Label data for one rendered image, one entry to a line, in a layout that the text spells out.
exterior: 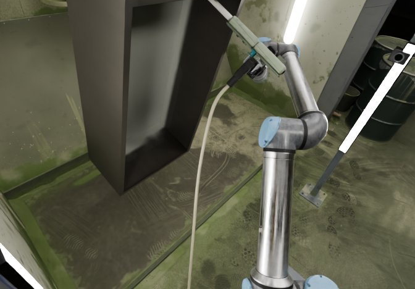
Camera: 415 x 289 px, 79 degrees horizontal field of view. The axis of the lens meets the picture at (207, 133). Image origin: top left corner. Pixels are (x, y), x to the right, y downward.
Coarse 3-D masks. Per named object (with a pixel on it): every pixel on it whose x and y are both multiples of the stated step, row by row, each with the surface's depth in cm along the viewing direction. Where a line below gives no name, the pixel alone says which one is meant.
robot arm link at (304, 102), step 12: (288, 48) 126; (288, 60) 121; (288, 72) 116; (300, 72) 113; (288, 84) 114; (300, 84) 108; (300, 96) 104; (312, 96) 104; (300, 108) 101; (312, 108) 98; (312, 120) 91; (324, 120) 93; (312, 132) 88; (324, 132) 92; (312, 144) 90
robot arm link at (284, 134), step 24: (264, 120) 94; (288, 120) 90; (264, 144) 90; (288, 144) 87; (264, 168) 91; (288, 168) 88; (264, 192) 90; (288, 192) 87; (264, 216) 88; (288, 216) 87; (264, 240) 87; (288, 240) 87; (264, 264) 86; (264, 288) 84; (288, 288) 84
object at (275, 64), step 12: (216, 0) 105; (228, 12) 104; (228, 24) 103; (240, 24) 101; (240, 36) 102; (252, 36) 100; (252, 48) 103; (264, 48) 98; (252, 60) 101; (264, 60) 100; (276, 60) 97; (240, 72) 103; (276, 72) 98; (228, 84) 105
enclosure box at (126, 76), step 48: (96, 0) 77; (144, 0) 72; (192, 0) 128; (240, 0) 110; (96, 48) 91; (144, 48) 135; (192, 48) 142; (96, 96) 111; (144, 96) 164; (192, 96) 161; (96, 144) 141; (144, 144) 184
